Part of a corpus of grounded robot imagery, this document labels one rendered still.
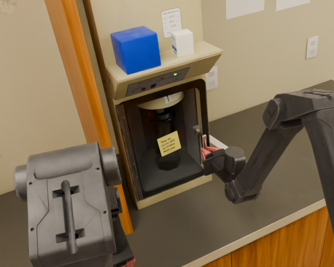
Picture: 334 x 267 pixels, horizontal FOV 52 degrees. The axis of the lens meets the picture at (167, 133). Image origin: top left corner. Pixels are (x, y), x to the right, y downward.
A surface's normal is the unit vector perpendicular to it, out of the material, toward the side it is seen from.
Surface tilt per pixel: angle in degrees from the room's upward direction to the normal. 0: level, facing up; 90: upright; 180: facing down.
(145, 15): 90
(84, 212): 25
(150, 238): 0
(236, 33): 90
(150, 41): 90
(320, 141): 84
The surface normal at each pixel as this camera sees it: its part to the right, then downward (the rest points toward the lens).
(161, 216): -0.12, -0.84
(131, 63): 0.41, 0.44
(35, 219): 0.00, -0.55
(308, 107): -0.95, 0.15
